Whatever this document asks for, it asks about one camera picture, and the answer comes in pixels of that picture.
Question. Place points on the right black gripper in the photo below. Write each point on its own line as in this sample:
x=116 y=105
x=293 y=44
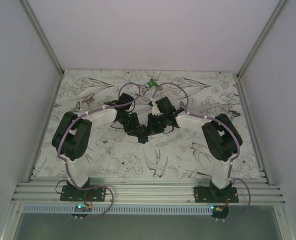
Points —
x=151 y=129

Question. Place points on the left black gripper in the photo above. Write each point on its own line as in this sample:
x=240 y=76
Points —
x=133 y=130

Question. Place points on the black fuse box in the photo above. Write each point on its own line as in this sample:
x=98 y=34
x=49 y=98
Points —
x=142 y=134

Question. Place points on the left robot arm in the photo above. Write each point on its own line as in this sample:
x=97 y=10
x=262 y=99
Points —
x=73 y=133

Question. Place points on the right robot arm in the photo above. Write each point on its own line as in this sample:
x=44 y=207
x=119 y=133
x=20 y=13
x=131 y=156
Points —
x=222 y=139

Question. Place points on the floral patterned mat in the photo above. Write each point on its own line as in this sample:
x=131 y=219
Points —
x=176 y=153

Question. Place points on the green toy tool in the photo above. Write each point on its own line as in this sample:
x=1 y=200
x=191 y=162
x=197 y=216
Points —
x=150 y=84

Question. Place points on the silver white small tool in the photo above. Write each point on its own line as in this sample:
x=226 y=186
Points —
x=85 y=103

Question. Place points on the small hammer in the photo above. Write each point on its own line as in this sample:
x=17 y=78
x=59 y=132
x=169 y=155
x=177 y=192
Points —
x=234 y=114

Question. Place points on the left controller board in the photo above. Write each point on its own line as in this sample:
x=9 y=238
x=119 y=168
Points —
x=81 y=211

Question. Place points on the controller board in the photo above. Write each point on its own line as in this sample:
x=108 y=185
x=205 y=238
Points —
x=81 y=211
x=220 y=212

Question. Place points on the right controller board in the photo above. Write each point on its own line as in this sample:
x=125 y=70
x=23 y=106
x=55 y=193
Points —
x=220 y=212

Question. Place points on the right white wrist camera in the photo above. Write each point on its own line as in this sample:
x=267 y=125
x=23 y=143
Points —
x=155 y=110

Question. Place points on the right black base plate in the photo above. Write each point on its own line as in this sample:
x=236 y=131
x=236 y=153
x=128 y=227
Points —
x=204 y=194

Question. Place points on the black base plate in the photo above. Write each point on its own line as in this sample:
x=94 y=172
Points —
x=204 y=194
x=70 y=193

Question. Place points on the right frame post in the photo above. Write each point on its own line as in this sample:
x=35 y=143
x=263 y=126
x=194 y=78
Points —
x=262 y=37

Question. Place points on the frame post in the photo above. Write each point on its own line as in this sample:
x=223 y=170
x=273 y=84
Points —
x=41 y=35
x=262 y=37

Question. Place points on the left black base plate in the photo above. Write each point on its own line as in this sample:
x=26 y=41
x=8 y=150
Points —
x=70 y=193

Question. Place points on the aluminium rail frame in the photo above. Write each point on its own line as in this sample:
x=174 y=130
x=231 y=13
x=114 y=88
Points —
x=157 y=191

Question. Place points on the white slotted cable duct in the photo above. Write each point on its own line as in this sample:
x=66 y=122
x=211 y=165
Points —
x=120 y=209

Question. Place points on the left frame post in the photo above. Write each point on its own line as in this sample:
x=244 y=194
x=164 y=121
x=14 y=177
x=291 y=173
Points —
x=41 y=35

